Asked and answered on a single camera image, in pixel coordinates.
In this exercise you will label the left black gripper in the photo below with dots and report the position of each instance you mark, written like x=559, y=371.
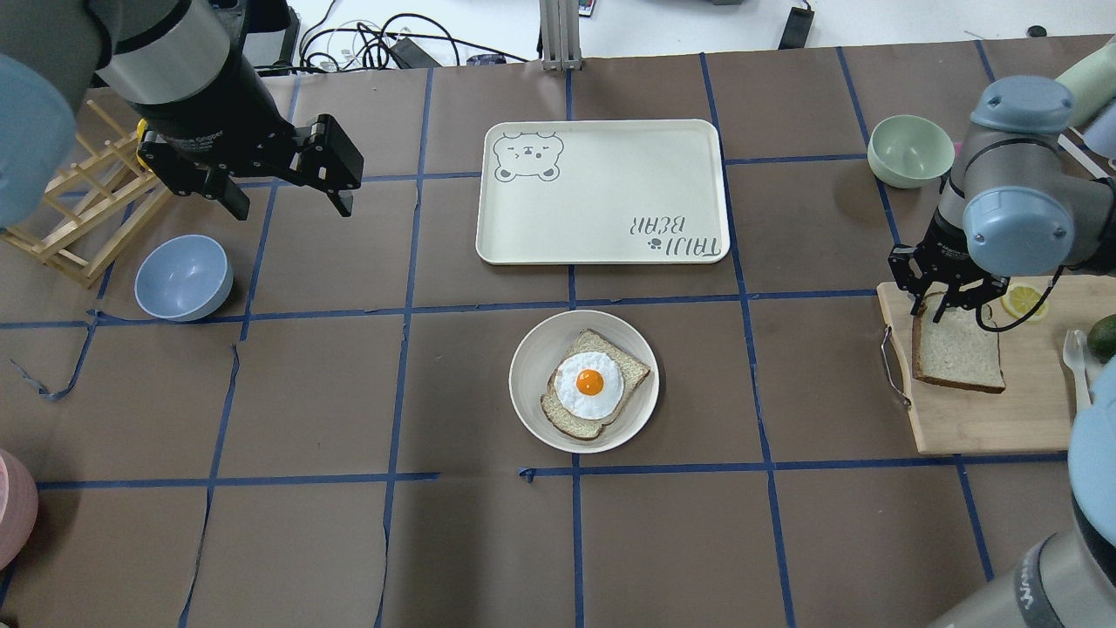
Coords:
x=212, y=116

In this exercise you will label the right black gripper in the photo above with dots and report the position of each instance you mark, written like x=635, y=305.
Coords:
x=944, y=247

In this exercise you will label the bread slice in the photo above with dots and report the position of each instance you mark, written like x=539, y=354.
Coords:
x=954, y=351
x=635, y=372

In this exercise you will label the white round plate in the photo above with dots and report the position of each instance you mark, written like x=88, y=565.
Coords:
x=540, y=352

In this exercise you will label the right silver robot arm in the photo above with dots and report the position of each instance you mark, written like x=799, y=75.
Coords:
x=1007, y=209

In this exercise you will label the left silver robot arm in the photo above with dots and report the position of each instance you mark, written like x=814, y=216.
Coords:
x=148, y=52

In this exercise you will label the lemon slice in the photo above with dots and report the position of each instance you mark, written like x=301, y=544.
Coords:
x=1024, y=301

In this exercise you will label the blue bowl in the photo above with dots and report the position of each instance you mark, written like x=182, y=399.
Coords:
x=186, y=278

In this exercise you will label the white plastic fork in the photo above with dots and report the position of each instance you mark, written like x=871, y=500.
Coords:
x=1074, y=359

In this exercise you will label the wooden cutting board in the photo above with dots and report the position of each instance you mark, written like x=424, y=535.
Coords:
x=1034, y=413

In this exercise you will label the green avocado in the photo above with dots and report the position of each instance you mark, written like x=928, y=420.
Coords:
x=1101, y=339

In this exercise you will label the wooden dish rack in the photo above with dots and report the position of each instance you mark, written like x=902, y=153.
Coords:
x=99, y=199

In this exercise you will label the cream bear tray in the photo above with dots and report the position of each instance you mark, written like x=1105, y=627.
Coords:
x=602, y=192

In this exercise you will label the fried egg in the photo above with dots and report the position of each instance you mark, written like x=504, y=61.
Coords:
x=589, y=385

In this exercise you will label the pink bowl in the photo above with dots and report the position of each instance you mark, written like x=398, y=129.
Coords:
x=19, y=506

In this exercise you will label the aluminium frame post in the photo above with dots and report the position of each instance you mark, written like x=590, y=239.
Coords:
x=560, y=36

